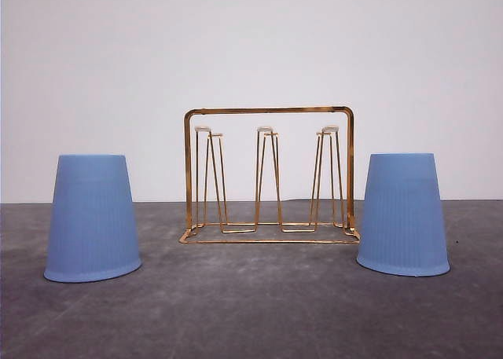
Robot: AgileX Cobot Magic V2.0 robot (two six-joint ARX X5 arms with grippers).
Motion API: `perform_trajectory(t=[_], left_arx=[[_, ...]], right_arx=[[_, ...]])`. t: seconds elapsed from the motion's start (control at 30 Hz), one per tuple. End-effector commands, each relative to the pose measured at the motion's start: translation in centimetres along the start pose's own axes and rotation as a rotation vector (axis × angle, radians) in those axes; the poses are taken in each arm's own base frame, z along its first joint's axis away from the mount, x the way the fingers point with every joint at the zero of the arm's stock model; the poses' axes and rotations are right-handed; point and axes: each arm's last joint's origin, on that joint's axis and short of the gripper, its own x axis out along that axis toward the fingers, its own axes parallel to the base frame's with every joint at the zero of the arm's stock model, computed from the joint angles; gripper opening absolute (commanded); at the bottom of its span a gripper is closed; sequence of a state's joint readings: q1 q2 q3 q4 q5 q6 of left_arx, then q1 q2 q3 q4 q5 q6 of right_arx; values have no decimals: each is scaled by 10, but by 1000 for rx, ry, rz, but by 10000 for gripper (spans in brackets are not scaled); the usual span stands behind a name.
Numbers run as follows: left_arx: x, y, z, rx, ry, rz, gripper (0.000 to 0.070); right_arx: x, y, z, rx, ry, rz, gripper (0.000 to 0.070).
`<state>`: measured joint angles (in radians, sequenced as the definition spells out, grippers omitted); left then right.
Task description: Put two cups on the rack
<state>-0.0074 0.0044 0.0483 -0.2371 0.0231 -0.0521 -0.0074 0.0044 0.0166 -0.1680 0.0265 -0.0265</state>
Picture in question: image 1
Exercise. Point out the blue ribbed cup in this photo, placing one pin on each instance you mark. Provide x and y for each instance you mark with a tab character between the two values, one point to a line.
92	234
402	229

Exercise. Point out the gold wire cup rack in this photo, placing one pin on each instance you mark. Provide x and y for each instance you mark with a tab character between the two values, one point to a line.
269	175

